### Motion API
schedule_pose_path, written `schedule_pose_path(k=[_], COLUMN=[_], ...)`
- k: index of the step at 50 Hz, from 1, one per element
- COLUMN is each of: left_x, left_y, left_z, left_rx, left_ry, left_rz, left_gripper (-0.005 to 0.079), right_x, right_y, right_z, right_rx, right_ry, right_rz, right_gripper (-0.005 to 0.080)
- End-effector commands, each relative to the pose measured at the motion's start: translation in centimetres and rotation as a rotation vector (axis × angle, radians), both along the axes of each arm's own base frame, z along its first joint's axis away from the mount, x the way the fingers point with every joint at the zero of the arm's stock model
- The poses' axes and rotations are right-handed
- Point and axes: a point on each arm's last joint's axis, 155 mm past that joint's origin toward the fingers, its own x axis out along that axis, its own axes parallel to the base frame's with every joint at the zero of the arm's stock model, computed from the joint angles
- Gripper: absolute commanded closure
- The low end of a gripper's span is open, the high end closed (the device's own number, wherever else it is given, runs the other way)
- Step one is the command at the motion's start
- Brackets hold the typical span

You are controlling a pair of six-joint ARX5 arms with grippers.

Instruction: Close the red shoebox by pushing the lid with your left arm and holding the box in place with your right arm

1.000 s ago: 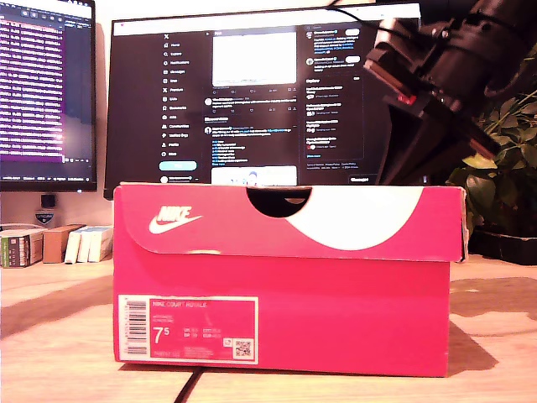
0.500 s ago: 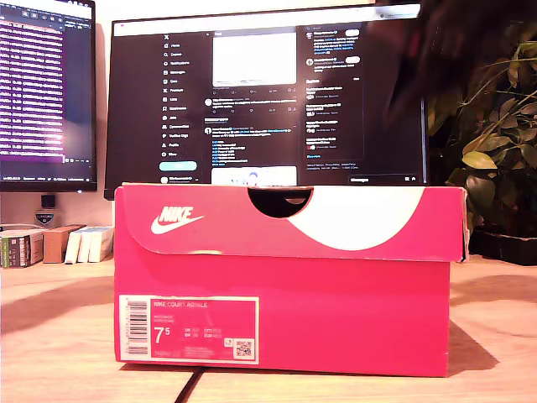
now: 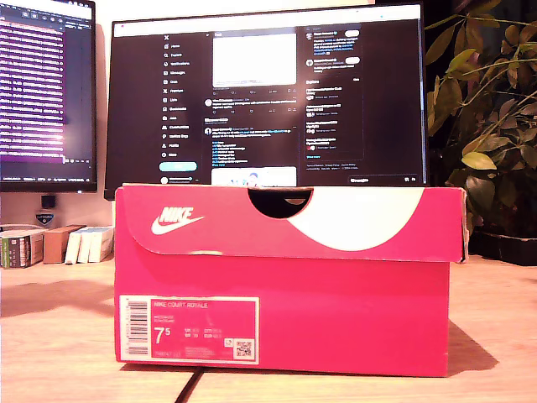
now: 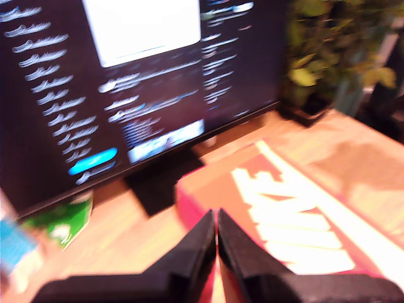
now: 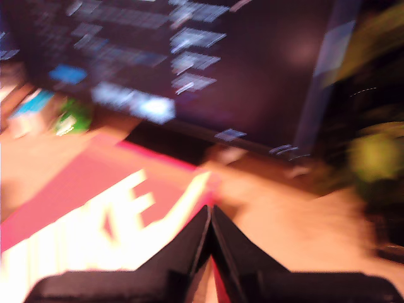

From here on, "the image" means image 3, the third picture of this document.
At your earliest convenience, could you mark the red Nike shoebox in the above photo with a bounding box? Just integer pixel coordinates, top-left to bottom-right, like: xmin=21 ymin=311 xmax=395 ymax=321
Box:
xmin=113 ymin=183 xmax=469 ymax=378

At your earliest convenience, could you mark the white box blue edge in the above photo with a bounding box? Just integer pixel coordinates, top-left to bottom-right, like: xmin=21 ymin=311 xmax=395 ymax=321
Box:
xmin=87 ymin=226 xmax=116 ymax=263

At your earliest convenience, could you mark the white slim box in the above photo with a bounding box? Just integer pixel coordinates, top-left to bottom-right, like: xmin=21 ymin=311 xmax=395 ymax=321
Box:
xmin=77 ymin=228 xmax=95 ymax=264
xmin=64 ymin=228 xmax=84 ymax=264

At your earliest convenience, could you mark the brown cardboard box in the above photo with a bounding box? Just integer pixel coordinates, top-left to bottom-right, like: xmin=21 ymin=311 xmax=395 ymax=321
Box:
xmin=42 ymin=224 xmax=86 ymax=264

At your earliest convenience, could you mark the green printed box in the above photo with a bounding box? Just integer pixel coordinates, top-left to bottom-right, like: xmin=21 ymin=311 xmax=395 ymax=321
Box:
xmin=0 ymin=228 xmax=45 ymax=270

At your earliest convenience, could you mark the large black computer monitor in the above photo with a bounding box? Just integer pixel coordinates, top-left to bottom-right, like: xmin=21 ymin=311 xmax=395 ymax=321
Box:
xmin=103 ymin=3 xmax=430 ymax=202

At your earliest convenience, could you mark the green leafy houseplant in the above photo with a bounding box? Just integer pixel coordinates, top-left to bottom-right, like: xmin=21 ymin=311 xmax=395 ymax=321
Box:
xmin=424 ymin=0 xmax=537 ymax=240

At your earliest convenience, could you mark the black plant tray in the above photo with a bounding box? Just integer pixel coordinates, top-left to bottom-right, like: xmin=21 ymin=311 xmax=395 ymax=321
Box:
xmin=467 ymin=229 xmax=537 ymax=267

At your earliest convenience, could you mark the monitor with purple terminal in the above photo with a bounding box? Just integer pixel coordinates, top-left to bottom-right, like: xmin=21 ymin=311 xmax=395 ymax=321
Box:
xmin=0 ymin=0 xmax=98 ymax=194

